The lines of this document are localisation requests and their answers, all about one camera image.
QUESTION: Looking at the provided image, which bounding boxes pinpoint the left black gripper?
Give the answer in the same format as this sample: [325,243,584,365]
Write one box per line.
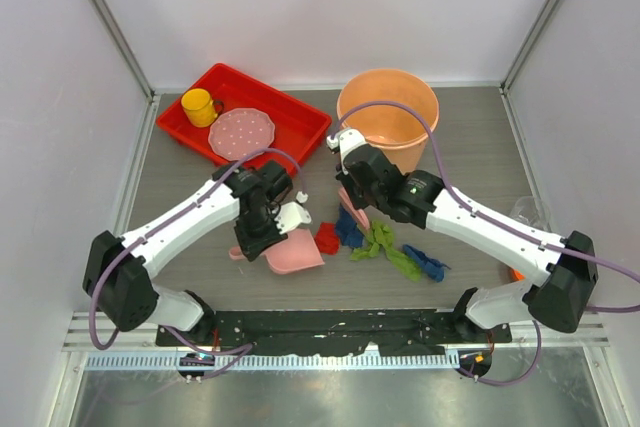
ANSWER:
[235,205,289,260]

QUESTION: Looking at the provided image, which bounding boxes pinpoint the pink hand brush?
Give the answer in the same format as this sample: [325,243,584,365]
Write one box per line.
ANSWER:
[338,187,371,231]

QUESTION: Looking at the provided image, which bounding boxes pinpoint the orange plastic bucket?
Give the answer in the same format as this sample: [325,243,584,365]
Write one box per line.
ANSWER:
[336,68,439,173]

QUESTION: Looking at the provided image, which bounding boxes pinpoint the small green paper scrap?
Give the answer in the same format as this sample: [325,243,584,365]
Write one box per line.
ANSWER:
[350,226,382,261]

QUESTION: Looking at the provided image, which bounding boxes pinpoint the dark blue paper scrap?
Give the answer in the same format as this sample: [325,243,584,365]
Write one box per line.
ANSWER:
[334,205,364,249]

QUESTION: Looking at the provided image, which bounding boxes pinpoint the pink dustpan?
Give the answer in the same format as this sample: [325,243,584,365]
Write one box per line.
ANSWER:
[228,228,325,275]

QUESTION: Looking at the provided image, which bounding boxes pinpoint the red paper scrap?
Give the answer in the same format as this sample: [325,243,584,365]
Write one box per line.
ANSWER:
[314,222,341,255]

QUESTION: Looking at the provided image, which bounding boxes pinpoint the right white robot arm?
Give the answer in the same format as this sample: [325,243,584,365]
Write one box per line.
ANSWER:
[327,131,598,342]

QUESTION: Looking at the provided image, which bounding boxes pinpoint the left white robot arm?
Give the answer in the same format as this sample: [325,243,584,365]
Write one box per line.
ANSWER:
[82,161,311,346]

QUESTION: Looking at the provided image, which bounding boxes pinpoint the long green paper scrap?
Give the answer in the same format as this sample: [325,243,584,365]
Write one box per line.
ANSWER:
[371,220,422,281]

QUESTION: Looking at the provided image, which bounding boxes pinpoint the pink dotted plate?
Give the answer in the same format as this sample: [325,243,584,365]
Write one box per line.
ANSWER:
[208,108,275,161]

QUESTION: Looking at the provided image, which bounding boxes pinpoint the red plastic tray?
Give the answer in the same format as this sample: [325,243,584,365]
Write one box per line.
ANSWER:
[156,63,332,173]

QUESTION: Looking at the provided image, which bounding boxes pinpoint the yellow mug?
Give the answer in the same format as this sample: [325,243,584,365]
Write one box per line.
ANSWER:
[180,88,224,128]

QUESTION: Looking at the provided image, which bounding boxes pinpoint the blue paper scrap right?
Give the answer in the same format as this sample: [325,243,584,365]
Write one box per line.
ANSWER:
[402,244,448,283]

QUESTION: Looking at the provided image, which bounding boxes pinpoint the orange bowl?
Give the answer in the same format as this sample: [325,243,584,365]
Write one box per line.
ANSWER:
[508,268,525,282]

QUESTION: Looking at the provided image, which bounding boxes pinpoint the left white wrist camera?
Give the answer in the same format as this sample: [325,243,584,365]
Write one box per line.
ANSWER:
[275,191,312,234]

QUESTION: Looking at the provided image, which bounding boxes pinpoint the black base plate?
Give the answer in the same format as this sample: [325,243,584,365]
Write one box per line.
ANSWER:
[181,309,512,357]

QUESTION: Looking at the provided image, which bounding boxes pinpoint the white slotted cable duct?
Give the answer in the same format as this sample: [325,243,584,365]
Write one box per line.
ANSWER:
[84,349,460,372]

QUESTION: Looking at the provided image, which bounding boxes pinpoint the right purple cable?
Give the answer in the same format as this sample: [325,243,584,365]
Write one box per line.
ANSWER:
[329,100,640,388]

